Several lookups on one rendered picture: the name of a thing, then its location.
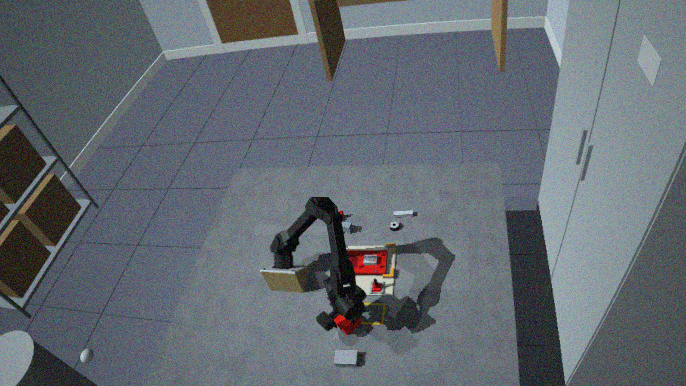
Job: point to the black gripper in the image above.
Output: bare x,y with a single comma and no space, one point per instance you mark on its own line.
326,321

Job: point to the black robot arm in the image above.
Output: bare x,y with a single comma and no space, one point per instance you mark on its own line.
341,268

